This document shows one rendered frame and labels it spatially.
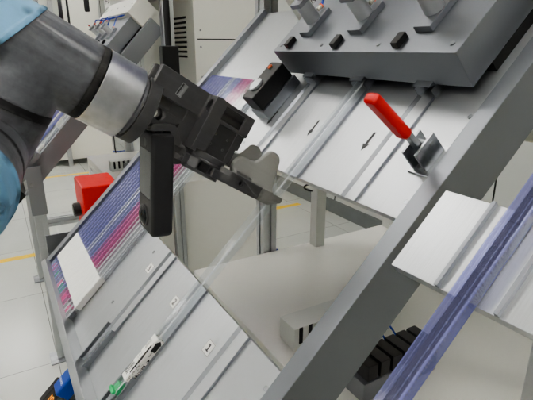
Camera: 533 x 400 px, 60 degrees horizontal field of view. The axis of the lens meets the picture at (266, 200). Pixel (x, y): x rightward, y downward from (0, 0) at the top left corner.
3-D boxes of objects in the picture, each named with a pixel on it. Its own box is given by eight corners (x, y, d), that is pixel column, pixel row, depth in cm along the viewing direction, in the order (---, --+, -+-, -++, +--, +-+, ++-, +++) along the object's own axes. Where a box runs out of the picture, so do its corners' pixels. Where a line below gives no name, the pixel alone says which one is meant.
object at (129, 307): (169, 566, 40) (141, 561, 39) (64, 269, 95) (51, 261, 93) (301, 387, 43) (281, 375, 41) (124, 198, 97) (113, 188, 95)
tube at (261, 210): (120, 398, 54) (113, 394, 54) (117, 390, 55) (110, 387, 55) (373, 79, 61) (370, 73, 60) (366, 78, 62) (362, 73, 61)
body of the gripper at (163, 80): (262, 124, 50) (168, 63, 43) (224, 193, 50) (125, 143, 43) (231, 115, 57) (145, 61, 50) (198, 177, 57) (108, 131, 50)
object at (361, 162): (424, 248, 46) (401, 220, 43) (187, 140, 100) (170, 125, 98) (599, 9, 50) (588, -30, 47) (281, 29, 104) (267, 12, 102)
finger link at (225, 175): (268, 190, 52) (204, 155, 47) (262, 202, 52) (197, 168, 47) (250, 182, 56) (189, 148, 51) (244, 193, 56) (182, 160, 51)
